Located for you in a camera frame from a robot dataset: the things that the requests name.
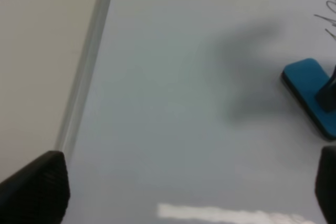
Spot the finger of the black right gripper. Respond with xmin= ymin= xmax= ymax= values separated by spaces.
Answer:
xmin=316 ymin=69 xmax=336 ymax=112

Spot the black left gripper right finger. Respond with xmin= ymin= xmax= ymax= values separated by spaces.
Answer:
xmin=315 ymin=146 xmax=335 ymax=224

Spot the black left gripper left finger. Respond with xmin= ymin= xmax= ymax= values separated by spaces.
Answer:
xmin=1 ymin=151 xmax=70 ymax=223

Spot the blue whiteboard eraser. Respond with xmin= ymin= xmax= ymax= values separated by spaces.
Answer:
xmin=281 ymin=58 xmax=335 ymax=141

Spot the white aluminium-framed whiteboard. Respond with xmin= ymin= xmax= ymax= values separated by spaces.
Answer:
xmin=64 ymin=0 xmax=335 ymax=223

